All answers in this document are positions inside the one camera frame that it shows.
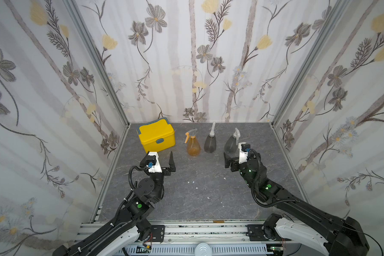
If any grey translucent spray bottle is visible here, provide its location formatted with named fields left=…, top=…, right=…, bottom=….
left=224, top=135, right=239, bottom=154

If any amber spray bottle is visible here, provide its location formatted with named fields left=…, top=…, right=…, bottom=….
left=186, top=138, right=201, bottom=156

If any clear spray nozzle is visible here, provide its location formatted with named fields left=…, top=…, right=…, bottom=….
left=209, top=122, right=215, bottom=137
left=233, top=128, right=241, bottom=145

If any amber spray nozzle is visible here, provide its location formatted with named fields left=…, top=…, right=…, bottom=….
left=185, top=129, right=197, bottom=143

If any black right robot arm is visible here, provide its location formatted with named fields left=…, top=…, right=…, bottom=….
left=224, top=149, right=370, bottom=256

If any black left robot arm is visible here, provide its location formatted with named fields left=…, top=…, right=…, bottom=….
left=52, top=152, right=176, bottom=256

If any yellow plastic storage box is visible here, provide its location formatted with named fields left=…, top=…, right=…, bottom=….
left=137, top=117, right=176, bottom=153

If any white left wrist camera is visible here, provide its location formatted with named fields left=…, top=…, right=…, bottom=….
left=140, top=151, right=163, bottom=174

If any black corrugated right cable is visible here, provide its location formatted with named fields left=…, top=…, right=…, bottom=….
left=247, top=148, right=301, bottom=209

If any black corrugated cable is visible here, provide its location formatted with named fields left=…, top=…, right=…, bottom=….
left=247, top=148, right=301, bottom=209
left=63, top=191, right=138, bottom=256

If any black corrugated left cable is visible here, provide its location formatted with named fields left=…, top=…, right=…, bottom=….
left=63, top=191, right=138, bottom=256

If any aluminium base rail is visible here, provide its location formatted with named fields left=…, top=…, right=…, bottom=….
left=76, top=219, right=337, bottom=256

